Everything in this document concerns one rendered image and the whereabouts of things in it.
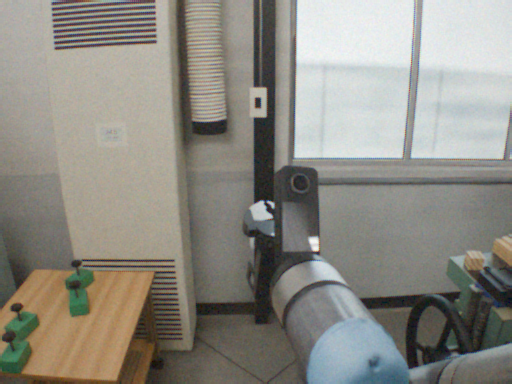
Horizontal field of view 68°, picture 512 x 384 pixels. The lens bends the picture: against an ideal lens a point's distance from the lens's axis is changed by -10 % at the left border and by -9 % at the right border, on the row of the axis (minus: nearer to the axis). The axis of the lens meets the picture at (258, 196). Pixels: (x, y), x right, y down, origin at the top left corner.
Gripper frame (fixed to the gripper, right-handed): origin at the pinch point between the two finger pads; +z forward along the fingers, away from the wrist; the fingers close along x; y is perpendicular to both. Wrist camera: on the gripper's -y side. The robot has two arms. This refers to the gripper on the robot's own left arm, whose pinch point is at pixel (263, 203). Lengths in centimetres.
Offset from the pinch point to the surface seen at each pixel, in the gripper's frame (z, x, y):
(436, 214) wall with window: 118, 131, 45
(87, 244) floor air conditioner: 121, -45, 67
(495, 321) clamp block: -3, 52, 23
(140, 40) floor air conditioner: 114, -24, -23
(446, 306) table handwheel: 3.7, 43.7, 22.8
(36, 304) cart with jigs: 88, -61, 79
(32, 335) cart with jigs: 68, -58, 78
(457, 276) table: 25, 65, 28
